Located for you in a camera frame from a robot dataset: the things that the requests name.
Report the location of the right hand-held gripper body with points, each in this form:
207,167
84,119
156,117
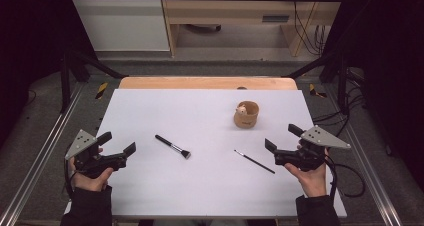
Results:
306,159

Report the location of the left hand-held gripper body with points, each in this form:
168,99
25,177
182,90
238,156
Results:
95,162

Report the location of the thin black brush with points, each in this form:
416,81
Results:
255,162

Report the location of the wooden cup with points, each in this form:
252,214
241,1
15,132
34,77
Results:
246,119

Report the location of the black makeup brush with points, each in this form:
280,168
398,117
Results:
172,146

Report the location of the person's left hand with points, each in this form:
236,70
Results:
90,183

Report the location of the person's right hand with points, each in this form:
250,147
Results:
311,181

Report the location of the yellow black tape strip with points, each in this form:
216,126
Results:
101,90
315,91

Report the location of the black metal stand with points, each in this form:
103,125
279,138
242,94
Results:
342,86
65,86

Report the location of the white table board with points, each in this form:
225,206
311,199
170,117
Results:
200,186

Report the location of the wooden table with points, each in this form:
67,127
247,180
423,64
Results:
200,82

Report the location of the black curtain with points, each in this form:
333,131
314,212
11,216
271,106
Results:
30,36
390,69

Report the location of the white cabinet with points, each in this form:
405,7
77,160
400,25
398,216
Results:
123,22

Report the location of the wooden desk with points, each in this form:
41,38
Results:
230,11

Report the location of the aluminium rail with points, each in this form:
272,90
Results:
36,159
366,166

